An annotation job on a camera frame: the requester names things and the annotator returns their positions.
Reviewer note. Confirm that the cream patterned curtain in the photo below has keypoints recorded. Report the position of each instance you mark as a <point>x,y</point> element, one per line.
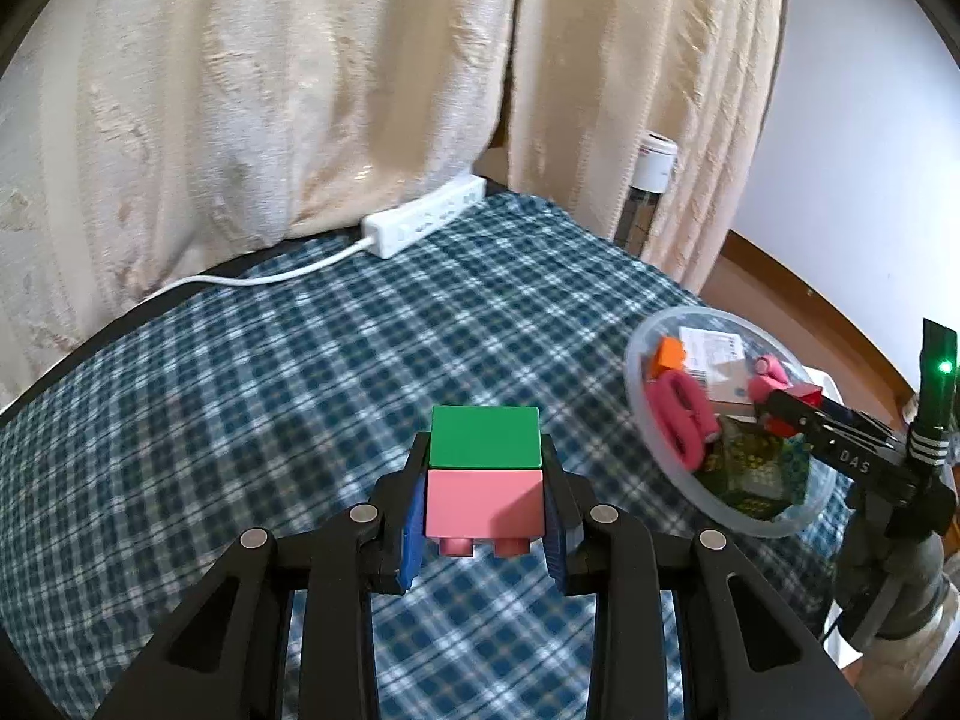
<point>225,90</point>

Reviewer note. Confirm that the white power strip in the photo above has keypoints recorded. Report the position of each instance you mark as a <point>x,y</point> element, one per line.
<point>420,221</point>

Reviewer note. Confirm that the pink and green toy block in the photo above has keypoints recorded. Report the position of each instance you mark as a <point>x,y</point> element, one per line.
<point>480,480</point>

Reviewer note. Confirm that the clear plastic bowl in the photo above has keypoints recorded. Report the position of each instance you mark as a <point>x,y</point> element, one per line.
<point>757,521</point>

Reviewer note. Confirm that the wooden baseboard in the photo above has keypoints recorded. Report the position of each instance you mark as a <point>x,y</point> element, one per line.
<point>810,292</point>

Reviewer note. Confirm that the pink foam hair curler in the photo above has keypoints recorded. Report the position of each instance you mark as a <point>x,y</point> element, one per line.
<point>769,382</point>
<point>679,412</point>

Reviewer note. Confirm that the dark green cardboard box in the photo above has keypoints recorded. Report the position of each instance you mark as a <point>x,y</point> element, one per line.
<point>731,457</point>

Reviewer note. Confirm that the red toy block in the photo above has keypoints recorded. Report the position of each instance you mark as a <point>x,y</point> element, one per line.
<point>802,396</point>

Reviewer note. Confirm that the white and blue carton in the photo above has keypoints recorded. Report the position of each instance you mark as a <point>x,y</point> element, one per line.
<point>716,360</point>

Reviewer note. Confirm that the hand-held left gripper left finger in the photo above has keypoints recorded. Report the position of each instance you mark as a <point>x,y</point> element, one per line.
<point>412,532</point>

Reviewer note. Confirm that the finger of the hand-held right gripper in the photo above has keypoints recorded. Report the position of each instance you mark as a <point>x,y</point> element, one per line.
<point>784,414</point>
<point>855,420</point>

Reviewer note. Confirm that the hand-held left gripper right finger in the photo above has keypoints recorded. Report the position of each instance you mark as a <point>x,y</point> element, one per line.
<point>555,532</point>

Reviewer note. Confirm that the blue plaid tablecloth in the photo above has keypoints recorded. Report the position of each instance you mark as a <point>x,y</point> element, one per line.
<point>262,390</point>

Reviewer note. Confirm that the orange toy block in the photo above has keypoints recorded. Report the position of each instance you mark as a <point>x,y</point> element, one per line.
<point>667,356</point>

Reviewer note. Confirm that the bottle with white cap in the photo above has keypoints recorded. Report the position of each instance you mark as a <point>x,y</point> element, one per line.
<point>654,161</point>

